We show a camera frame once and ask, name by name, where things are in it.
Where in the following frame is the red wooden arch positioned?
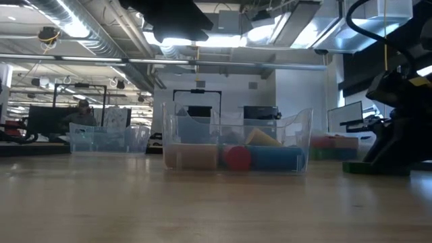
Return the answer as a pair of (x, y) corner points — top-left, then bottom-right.
(310, 136), (333, 150)

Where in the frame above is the green wooden arch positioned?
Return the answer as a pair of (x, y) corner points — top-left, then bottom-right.
(309, 148), (330, 161)

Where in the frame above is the person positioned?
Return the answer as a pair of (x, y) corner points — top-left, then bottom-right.
(62, 99), (98, 128)

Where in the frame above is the natural wooden cylinder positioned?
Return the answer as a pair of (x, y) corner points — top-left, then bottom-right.
(163, 143), (219, 171)

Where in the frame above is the blue wooden cylinder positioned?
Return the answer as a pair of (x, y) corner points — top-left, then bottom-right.
(249, 145), (306, 171)

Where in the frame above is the red box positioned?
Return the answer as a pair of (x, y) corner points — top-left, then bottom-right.
(3, 120), (25, 136)

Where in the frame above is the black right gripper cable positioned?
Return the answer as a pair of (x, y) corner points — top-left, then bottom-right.
(346, 0), (419, 74)

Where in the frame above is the black frame stand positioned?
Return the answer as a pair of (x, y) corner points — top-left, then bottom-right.
(171, 88), (223, 119)
(52, 82), (108, 128)

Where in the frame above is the black box appliance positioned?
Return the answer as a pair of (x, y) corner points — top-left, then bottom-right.
(242, 105), (281, 120)

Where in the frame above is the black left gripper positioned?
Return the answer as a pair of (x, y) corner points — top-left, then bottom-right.
(151, 13), (214, 43)

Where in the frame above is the black left arm base cable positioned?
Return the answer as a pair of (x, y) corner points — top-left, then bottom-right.
(0, 130), (39, 144)

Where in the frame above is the green wooden plank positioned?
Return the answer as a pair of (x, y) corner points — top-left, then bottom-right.
(342, 161), (411, 177)

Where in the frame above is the whiteboard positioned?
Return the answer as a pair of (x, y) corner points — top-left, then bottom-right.
(102, 107), (132, 128)

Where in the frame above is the teal wooden plank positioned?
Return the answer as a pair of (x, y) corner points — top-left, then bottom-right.
(410, 161), (432, 171)

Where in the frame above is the black monitor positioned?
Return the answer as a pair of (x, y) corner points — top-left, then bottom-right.
(26, 105), (80, 136)

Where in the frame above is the black machine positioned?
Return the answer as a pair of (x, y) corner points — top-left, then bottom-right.
(340, 116), (389, 133)

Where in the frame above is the grey ceiling pipe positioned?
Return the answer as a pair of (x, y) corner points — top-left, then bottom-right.
(0, 53), (327, 71)

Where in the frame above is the white panel on stand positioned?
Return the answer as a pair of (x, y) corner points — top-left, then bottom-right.
(327, 101), (365, 133)

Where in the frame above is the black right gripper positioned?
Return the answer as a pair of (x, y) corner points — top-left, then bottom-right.
(362, 70), (432, 168)

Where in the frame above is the natural wooden arch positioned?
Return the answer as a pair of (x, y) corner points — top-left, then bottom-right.
(332, 136), (359, 150)

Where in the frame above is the clear plastic bin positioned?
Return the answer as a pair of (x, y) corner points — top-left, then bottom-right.
(308, 130), (377, 162)
(161, 101), (314, 174)
(69, 121), (151, 155)

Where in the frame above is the red wooden cylinder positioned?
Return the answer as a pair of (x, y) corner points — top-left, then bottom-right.
(222, 144), (252, 171)

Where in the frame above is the black and yellow cable reel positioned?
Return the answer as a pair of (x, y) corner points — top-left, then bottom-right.
(36, 26), (61, 47)

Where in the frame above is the ceiling light panel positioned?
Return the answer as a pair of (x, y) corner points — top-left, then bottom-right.
(143, 30), (244, 48)

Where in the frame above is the yellow wooden cylinder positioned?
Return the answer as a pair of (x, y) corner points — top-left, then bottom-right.
(244, 127), (284, 147)

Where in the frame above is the grey ceiling box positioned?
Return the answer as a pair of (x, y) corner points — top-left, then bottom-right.
(217, 9), (242, 31)

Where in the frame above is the blue wooden arch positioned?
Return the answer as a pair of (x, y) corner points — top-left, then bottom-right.
(329, 148), (358, 161)

